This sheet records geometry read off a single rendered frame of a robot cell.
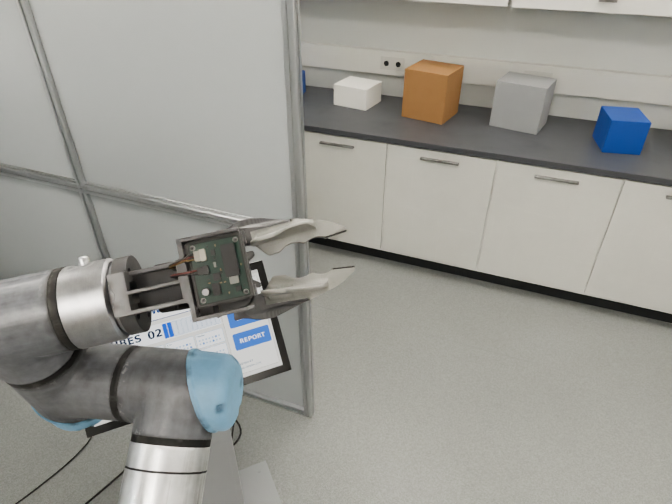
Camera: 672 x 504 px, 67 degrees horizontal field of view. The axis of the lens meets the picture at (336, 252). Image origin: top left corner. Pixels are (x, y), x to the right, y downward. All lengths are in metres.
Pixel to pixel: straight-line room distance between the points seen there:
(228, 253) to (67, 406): 0.23
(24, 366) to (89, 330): 0.07
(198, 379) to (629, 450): 2.41
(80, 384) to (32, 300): 0.11
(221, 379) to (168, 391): 0.05
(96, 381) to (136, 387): 0.04
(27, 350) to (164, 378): 0.12
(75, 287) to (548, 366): 2.66
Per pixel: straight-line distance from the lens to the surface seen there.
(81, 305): 0.47
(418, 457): 2.42
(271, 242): 0.49
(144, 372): 0.52
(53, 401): 0.57
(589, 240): 3.09
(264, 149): 1.72
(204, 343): 1.37
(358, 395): 2.59
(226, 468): 1.84
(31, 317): 0.48
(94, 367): 0.55
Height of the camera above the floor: 2.01
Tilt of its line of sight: 35 degrees down
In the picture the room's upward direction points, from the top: straight up
